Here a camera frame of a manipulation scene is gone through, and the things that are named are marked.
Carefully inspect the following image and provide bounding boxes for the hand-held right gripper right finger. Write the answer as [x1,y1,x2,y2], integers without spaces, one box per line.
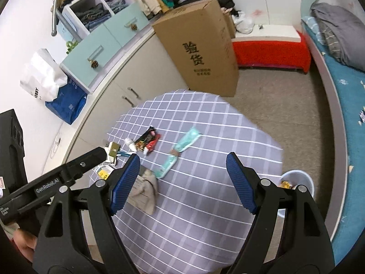
[222,152,335,274]

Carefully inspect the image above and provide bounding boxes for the teal patterned bed sheet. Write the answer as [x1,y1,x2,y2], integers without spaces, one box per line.
[302,26,365,266]

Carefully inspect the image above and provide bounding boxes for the blue folded clothes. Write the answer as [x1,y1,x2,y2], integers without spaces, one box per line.
[107,0,127,14]

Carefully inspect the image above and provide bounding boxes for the red cloth bench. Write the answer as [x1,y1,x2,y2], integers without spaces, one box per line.
[232,31,312,73]

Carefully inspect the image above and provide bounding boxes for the white low cabinet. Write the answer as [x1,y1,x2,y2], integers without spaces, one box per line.
[43,27,189,177]

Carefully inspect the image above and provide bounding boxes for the black clothing heap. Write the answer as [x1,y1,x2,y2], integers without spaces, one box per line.
[182,0,236,10]

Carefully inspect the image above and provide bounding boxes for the dark folded jeans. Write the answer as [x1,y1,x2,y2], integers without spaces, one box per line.
[75,3,111,32]

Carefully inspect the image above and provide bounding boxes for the teal white wrapper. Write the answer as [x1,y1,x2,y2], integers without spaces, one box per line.
[170,127,202,156]
[154,153,181,179]

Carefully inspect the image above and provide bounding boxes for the white board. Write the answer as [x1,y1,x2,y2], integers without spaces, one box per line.
[234,24,302,43]

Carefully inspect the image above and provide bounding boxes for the white lilac shelf unit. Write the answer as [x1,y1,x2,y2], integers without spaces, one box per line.
[53,0,151,95]

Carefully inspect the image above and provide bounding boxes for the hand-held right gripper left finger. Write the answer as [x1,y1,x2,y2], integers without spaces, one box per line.
[33,153,141,274]

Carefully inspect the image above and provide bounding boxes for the grey quilt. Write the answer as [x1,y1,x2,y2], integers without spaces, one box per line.
[310,2,365,72]

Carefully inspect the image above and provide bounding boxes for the black red snack wrapper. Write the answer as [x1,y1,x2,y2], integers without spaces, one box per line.
[134,126,156,149]

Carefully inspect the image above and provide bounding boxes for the blue checked pillow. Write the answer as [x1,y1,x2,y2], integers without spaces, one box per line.
[302,16,323,45]

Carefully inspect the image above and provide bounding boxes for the large cardboard box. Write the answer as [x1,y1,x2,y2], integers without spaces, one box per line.
[152,0,240,97]

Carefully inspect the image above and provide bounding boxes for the table with checked cloth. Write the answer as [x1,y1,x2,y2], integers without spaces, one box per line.
[88,90,284,274]

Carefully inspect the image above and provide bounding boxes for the blue plastic basin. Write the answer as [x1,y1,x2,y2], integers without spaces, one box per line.
[277,170,315,220]

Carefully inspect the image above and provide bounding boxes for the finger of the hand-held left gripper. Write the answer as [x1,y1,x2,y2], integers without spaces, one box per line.
[61,147,110,182]

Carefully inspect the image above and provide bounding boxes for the grey plaid blanket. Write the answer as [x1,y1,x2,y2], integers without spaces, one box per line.
[317,22,337,52]

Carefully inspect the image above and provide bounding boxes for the beige rag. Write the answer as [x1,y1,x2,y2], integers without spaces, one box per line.
[127,169,158,215]

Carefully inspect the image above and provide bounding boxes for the olive green box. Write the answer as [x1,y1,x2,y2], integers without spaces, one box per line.
[107,142,120,165]

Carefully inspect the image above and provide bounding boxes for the white plastic bag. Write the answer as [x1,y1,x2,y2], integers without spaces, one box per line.
[232,11,254,34]

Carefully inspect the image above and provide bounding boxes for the blue shopping bag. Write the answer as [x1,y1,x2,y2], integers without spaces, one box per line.
[45,84,87,125]

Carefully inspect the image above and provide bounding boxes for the person's left hand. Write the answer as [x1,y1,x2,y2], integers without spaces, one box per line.
[13,230,38,263]

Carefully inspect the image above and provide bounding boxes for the yellow packet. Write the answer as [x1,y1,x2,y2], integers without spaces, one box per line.
[96,164,115,180]

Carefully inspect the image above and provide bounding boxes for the white paper bag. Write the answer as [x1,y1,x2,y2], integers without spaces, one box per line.
[20,48,68,102]

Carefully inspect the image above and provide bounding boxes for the teal drawer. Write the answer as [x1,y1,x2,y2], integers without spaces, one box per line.
[61,33,126,90]
[104,2,150,47]

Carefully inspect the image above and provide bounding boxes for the bunk bed with teal sheet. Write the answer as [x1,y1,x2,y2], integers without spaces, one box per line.
[299,0,365,269]

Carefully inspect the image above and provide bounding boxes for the metal handrail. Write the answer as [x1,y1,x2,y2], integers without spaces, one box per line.
[51,0,64,37]

